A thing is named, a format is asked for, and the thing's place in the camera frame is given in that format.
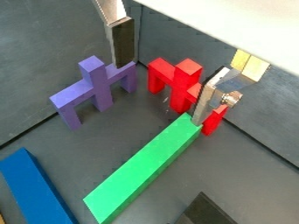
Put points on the green rectangular block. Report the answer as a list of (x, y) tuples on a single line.
[(131, 178)]

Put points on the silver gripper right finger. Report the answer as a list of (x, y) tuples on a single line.
[(221, 91)]

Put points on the yellow slotted board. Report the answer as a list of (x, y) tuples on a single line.
[(250, 65)]

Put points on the red H-shaped block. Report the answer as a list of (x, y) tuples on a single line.
[(182, 78)]

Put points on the purple H-shaped block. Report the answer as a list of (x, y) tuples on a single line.
[(94, 88)]

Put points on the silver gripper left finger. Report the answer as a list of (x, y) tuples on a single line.
[(119, 30)]

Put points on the blue rectangular block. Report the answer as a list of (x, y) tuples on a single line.
[(38, 198)]

